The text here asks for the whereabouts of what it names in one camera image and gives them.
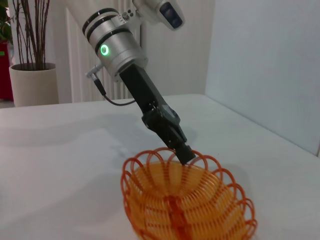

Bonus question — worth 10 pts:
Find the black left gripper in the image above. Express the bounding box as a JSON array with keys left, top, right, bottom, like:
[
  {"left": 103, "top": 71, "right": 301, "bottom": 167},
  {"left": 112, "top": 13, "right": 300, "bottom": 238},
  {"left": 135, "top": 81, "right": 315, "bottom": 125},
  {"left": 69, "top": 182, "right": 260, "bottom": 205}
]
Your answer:
[{"left": 119, "top": 63, "right": 181, "bottom": 151}]

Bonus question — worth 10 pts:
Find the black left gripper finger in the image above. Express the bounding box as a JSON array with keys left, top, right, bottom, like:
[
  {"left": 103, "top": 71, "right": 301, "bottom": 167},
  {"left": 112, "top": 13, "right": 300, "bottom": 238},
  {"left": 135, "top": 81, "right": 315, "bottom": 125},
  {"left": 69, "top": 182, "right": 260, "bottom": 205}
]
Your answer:
[{"left": 172, "top": 124, "right": 196, "bottom": 165}]

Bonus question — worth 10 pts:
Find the orange woven plastic basket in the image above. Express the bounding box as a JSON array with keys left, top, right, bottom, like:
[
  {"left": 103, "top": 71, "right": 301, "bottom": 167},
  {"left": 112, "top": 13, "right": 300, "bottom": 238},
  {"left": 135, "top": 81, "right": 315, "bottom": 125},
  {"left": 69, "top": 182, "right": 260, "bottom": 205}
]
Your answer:
[{"left": 120, "top": 147, "right": 258, "bottom": 240}]

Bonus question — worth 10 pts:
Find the white ribbed radiator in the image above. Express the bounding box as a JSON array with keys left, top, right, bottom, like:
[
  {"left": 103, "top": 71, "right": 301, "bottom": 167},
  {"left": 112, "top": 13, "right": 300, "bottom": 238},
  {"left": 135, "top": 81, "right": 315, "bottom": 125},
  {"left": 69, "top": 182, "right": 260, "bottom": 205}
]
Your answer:
[{"left": 65, "top": 6, "right": 141, "bottom": 104}]

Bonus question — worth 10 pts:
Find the beige round plant pot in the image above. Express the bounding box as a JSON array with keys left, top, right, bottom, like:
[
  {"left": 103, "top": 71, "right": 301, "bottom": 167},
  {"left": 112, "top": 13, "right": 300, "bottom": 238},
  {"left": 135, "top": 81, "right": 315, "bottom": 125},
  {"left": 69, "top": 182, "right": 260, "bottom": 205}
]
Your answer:
[{"left": 9, "top": 62, "right": 60, "bottom": 108}]

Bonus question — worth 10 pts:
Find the red plant pot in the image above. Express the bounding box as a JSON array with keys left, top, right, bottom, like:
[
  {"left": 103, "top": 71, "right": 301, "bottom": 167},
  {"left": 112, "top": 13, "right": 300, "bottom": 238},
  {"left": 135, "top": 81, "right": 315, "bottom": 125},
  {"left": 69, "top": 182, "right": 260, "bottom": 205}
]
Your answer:
[{"left": 0, "top": 42, "right": 15, "bottom": 102}]

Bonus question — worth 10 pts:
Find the green leafy plant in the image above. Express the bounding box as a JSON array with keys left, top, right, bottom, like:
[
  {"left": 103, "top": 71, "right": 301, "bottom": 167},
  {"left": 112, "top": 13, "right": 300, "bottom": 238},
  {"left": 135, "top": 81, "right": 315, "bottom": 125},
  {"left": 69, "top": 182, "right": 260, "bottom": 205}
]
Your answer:
[{"left": 0, "top": 0, "right": 14, "bottom": 46}]

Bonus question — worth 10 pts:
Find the left gripper plug with cable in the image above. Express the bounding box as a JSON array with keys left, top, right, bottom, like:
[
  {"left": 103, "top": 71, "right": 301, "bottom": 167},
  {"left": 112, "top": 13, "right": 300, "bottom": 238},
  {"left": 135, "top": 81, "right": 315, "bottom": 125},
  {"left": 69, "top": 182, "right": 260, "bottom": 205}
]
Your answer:
[{"left": 84, "top": 63, "right": 141, "bottom": 107}]

